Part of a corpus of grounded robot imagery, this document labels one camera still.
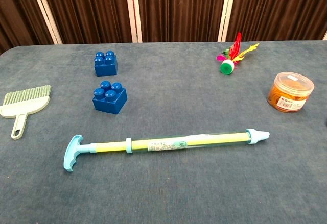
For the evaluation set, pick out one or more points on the long water pump toy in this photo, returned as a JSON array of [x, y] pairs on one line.
[[163, 143]]

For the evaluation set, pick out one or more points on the pale green hand brush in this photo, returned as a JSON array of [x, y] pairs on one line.
[[28, 104]]

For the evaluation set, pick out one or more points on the blue four-stud building block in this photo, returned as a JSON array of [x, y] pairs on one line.
[[106, 68], [110, 104]]

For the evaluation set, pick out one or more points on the colourful feather shuttlecock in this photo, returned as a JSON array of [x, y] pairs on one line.
[[227, 67]]

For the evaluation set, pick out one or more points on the blue felt table cover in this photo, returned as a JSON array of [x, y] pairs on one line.
[[178, 190]]

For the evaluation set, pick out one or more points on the brown pleated curtain panel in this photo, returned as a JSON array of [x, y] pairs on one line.
[[281, 9], [15, 12], [178, 9], [89, 9]]

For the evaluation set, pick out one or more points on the clear jar of rubber bands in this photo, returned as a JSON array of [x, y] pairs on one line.
[[290, 94]]

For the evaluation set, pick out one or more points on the white partition frame post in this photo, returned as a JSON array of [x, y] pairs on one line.
[[138, 35], [222, 30], [325, 36], [56, 37]]

